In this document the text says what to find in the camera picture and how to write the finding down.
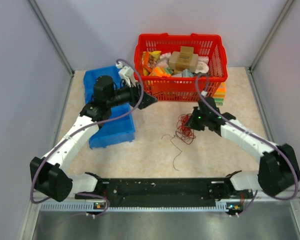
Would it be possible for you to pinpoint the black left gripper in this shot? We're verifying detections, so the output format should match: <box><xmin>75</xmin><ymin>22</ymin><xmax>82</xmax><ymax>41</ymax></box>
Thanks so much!
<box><xmin>106</xmin><ymin>78</ymin><xmax>157</xmax><ymax>110</ymax></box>

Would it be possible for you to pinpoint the red wire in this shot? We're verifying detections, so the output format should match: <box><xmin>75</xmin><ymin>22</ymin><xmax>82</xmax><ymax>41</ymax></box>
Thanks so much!
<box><xmin>174</xmin><ymin>112</ymin><xmax>197</xmax><ymax>145</ymax></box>

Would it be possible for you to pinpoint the thin black wire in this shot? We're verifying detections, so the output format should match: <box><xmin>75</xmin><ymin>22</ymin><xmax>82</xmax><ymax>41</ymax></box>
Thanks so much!
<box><xmin>161</xmin><ymin>133</ymin><xmax>184</xmax><ymax>172</ymax></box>

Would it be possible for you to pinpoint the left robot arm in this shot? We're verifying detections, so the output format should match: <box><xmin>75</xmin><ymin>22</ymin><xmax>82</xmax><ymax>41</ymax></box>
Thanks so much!
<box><xmin>29</xmin><ymin>75</ymin><xmax>158</xmax><ymax>202</ymax></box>

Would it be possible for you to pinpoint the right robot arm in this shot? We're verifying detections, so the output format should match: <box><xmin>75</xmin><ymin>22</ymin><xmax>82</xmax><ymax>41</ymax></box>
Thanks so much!
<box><xmin>186</xmin><ymin>106</ymin><xmax>300</xmax><ymax>198</ymax></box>

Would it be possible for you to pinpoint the colourful sponge pack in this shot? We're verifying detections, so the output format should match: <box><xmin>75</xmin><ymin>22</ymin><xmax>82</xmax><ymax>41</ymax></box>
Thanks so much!
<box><xmin>213</xmin><ymin>82</ymin><xmax>226</xmax><ymax>106</ymax></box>

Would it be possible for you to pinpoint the red plastic shopping basket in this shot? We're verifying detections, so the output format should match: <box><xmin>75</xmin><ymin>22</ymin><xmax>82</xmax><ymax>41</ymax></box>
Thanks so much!
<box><xmin>134</xmin><ymin>33</ymin><xmax>228</xmax><ymax>102</ymax></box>

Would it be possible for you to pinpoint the orange sponge daddy box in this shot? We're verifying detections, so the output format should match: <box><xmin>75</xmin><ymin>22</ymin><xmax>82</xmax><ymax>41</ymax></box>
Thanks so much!
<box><xmin>149</xmin><ymin>66</ymin><xmax>172</xmax><ymax>77</ymax></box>

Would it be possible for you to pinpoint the blue plastic compartment bin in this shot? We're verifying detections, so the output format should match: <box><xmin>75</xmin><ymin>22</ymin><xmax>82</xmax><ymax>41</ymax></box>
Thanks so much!
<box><xmin>83</xmin><ymin>64</ymin><xmax>137</xmax><ymax>150</ymax></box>

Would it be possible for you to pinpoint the teal sponge package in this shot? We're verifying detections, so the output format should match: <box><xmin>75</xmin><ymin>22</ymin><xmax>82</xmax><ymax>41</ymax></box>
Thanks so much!
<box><xmin>182</xmin><ymin>69</ymin><xmax>194</xmax><ymax>78</ymax></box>

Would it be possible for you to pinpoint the brown cardboard box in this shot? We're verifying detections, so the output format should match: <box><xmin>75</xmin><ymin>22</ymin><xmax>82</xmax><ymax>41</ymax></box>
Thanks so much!
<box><xmin>168</xmin><ymin>46</ymin><xmax>199</xmax><ymax>72</ymax></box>

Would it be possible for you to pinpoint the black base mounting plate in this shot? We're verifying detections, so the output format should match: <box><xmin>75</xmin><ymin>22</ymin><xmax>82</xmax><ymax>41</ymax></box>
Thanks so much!
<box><xmin>75</xmin><ymin>177</ymin><xmax>253</xmax><ymax>208</ymax></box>

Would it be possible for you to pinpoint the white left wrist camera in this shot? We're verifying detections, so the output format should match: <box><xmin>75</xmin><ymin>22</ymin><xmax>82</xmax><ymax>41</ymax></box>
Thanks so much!
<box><xmin>115</xmin><ymin>62</ymin><xmax>136</xmax><ymax>88</ymax></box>

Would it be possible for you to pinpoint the grey aluminium frame rail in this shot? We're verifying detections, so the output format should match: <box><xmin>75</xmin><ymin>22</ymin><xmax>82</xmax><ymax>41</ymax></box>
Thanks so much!
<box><xmin>252</xmin><ymin>66</ymin><xmax>300</xmax><ymax>189</ymax></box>

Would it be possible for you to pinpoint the grey slotted cable duct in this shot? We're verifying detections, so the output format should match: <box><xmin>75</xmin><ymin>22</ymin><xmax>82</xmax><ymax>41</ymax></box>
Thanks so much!
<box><xmin>39</xmin><ymin>201</ymin><xmax>243</xmax><ymax>213</ymax></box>

